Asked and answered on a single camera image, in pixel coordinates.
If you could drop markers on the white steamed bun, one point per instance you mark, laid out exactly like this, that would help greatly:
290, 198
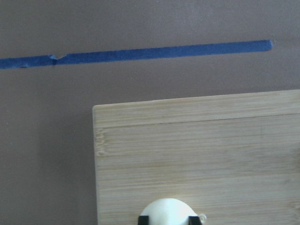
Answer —
170, 211

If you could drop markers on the wooden cutting board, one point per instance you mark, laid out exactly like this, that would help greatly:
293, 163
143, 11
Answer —
234, 158

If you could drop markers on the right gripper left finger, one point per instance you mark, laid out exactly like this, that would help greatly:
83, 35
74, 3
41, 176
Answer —
143, 220

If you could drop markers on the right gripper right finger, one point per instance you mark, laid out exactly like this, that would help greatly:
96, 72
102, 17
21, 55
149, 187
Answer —
194, 220

